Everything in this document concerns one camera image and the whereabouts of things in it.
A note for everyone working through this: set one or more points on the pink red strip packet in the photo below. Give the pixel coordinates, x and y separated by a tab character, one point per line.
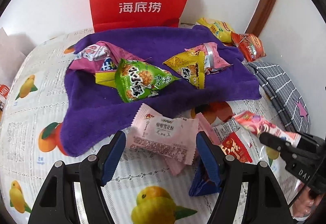
254	122

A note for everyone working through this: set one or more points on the fruit print tablecloth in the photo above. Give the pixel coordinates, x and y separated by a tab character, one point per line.
38	112

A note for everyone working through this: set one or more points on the grey checkered cloth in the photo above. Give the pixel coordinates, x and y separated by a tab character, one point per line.
280	86

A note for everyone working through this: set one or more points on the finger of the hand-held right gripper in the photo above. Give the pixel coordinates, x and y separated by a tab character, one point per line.
312	139
272	141

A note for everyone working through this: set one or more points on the pink purple snack packet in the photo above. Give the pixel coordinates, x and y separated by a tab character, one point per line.
76	63

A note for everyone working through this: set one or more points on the white plastic bag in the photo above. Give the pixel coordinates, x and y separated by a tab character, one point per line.
12	45

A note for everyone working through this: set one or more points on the yellow triangular snack packet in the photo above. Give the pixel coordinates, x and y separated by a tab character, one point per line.
186	66

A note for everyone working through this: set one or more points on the yellow snack bag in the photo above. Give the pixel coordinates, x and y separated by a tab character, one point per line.
216	28

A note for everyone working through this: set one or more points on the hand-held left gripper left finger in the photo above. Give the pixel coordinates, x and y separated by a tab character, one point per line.
112	157

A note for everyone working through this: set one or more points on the orange snack bag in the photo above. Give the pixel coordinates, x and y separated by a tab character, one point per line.
250	47

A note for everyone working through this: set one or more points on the blue snack packet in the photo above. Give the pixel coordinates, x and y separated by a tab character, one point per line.
201	185

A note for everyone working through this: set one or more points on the red snack packet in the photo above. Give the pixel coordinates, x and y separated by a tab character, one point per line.
235	149

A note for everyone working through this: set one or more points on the yellow striped snack packet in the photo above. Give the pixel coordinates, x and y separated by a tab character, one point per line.
104	78

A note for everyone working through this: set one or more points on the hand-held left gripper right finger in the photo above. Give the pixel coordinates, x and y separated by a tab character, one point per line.
208	157

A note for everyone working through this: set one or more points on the person's right hand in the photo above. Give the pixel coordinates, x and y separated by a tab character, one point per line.
305	207

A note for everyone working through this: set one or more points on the purple towel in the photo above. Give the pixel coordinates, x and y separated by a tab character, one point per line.
165	43

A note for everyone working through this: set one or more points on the green triangular snack packet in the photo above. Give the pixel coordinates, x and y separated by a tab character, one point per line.
135	81

